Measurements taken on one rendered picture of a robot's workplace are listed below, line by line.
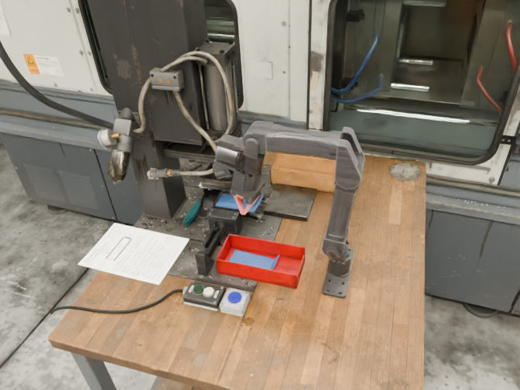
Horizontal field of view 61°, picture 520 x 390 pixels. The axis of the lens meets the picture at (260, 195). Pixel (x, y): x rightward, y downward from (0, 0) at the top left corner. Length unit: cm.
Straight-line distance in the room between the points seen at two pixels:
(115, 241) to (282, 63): 97
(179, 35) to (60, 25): 129
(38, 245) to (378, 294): 235
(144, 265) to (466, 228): 140
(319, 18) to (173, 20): 70
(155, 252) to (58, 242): 169
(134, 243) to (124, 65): 59
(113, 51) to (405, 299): 107
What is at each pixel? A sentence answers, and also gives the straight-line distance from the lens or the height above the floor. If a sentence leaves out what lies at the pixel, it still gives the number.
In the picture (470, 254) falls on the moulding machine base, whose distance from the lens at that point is 227.
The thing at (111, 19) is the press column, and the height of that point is 159.
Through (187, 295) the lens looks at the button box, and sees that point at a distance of 131.
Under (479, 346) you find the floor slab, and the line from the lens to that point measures 248.
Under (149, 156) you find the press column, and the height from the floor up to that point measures 117.
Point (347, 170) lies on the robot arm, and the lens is 109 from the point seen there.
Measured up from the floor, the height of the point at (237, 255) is 91.
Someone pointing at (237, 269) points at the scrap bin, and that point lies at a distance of 135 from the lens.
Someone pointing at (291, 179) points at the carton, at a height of 94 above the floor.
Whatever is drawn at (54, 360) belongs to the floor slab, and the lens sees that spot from 252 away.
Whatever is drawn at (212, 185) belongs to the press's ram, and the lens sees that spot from 137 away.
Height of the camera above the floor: 192
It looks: 38 degrees down
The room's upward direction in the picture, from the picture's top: 3 degrees counter-clockwise
